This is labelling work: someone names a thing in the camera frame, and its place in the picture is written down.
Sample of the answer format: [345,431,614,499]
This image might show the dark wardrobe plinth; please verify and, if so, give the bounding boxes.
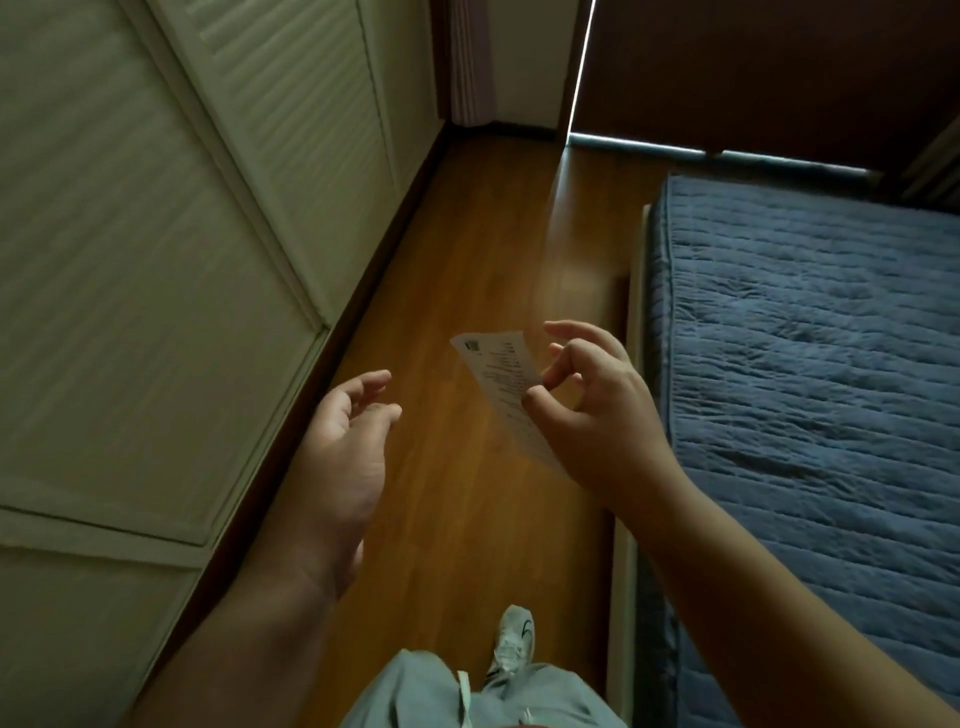
[138,123,453,699]

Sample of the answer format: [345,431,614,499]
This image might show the pale pleated curtain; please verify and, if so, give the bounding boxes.
[448,0,498,129]

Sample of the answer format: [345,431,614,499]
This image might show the white printed paper slip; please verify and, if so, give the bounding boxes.
[450,330,573,481]

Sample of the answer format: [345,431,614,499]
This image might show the person's left hand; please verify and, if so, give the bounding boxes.
[281,369,403,602]

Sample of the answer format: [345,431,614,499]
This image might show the dark brown window blind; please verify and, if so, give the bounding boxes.
[558,0,960,175]

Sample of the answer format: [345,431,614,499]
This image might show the white louvered wardrobe door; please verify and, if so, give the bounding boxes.
[0,0,333,549]
[0,508,205,728]
[146,0,400,325]

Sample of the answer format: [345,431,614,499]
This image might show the white sneaker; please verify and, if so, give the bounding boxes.
[483,605,538,682]

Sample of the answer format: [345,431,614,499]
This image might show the blue quilted bed cover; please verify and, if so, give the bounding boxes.
[636,174,960,728]

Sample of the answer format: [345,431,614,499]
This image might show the person's left forearm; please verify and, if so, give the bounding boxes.
[126,551,342,728]

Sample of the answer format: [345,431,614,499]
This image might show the grey trousers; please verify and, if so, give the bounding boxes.
[341,648,628,728]

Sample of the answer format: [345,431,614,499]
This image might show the person's right hand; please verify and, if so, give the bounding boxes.
[521,320,688,512]

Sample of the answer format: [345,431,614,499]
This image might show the person's right forearm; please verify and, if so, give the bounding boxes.
[613,463,960,728]

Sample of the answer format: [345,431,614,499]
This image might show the white bed frame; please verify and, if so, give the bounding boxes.
[604,202,655,728]

